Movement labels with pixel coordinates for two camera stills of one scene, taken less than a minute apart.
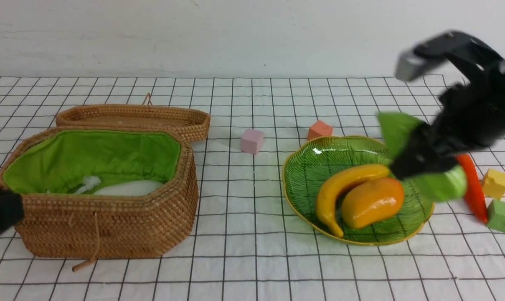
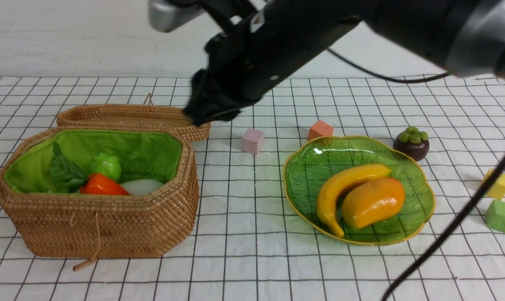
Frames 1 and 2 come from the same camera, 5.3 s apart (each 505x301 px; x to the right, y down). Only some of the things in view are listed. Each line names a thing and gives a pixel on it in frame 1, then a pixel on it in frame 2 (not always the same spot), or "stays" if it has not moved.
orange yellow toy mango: x=369 y=200 stays
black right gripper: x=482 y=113 → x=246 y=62
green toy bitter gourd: x=448 y=184 → x=108 y=165
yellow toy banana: x=327 y=192 stays
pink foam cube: x=252 y=141 stays
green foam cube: x=501 y=215 stays
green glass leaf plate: x=309 y=164 stays
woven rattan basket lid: x=194 y=122 stays
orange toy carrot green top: x=475 y=196 → x=65 y=177
